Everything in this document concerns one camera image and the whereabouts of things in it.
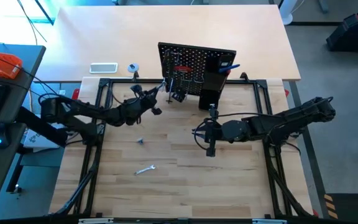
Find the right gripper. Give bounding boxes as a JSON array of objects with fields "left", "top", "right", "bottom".
[{"left": 193, "top": 116, "right": 250, "bottom": 157}]

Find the black and red tool case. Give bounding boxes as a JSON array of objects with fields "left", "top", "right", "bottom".
[{"left": 326, "top": 12, "right": 358, "bottom": 52}]

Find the black desk brace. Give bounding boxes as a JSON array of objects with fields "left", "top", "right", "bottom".
[{"left": 16, "top": 107, "right": 69, "bottom": 147}]

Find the white rectangular tray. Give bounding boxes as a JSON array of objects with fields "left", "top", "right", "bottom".
[{"left": 89, "top": 62, "right": 119, "bottom": 74}]

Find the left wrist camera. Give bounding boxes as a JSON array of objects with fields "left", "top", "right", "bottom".
[{"left": 130, "top": 83, "right": 144, "bottom": 95}]

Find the black perforated pegboard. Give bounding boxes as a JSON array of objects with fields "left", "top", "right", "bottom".
[{"left": 157, "top": 42, "right": 237, "bottom": 105}]

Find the white stand base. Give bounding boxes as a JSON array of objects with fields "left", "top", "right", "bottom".
[{"left": 280, "top": 0, "right": 298, "bottom": 26}]

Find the blue T-handle hex key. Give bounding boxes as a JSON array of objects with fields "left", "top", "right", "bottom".
[{"left": 218, "top": 63, "right": 241, "bottom": 74}]

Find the small black pegboard bin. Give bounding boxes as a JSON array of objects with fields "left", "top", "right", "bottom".
[{"left": 198, "top": 88, "right": 221, "bottom": 111}]

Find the black C-clamp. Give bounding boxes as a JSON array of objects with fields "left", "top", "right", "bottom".
[{"left": 170, "top": 88, "right": 186, "bottom": 103}]

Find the black desk foot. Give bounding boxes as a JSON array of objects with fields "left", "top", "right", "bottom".
[{"left": 6, "top": 149, "right": 24, "bottom": 195}]

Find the tall black pegboard bin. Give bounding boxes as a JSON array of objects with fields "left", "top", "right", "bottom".
[{"left": 204, "top": 54, "right": 234, "bottom": 93}]

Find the double-prong metal peg hook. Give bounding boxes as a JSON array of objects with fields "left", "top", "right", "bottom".
[{"left": 180, "top": 79, "right": 194, "bottom": 94}]

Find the small silver combination wrench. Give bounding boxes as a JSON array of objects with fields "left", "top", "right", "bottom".
[{"left": 134, "top": 164, "right": 157, "bottom": 176}]

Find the white printed box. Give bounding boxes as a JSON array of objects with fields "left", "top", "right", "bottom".
[{"left": 23, "top": 123, "right": 68, "bottom": 150}]

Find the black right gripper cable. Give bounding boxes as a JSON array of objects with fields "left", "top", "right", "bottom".
[{"left": 192, "top": 111, "right": 262, "bottom": 151}]

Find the light wooden table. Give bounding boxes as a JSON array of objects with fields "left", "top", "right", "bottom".
[{"left": 35, "top": 4, "right": 301, "bottom": 82}]

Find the silver edge bracket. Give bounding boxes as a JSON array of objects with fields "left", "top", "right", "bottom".
[
  {"left": 78, "top": 217, "right": 114, "bottom": 224},
  {"left": 252, "top": 218, "right": 288, "bottom": 224}
]

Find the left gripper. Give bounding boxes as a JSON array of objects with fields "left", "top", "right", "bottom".
[{"left": 114, "top": 83, "right": 167, "bottom": 127}]

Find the black computer mouse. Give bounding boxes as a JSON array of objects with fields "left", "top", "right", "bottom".
[{"left": 0, "top": 123, "right": 11, "bottom": 149}]

